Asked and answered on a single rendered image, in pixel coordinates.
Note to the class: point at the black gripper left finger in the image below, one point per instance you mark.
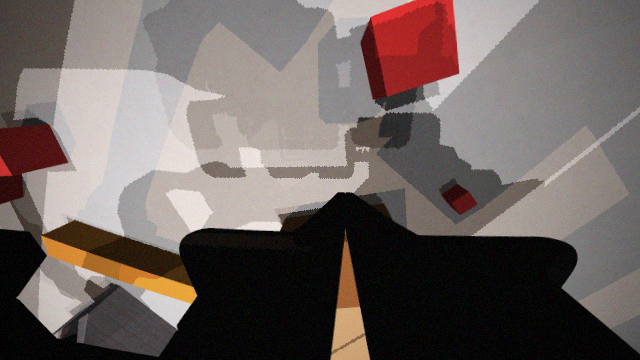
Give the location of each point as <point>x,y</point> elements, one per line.
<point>306,262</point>

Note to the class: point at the light orange flat block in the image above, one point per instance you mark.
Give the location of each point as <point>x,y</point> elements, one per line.
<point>349,341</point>

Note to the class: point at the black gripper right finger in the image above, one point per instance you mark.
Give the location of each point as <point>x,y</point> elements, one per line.
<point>393,267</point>

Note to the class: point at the orange flat bar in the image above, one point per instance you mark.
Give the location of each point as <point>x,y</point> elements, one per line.
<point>120,258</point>

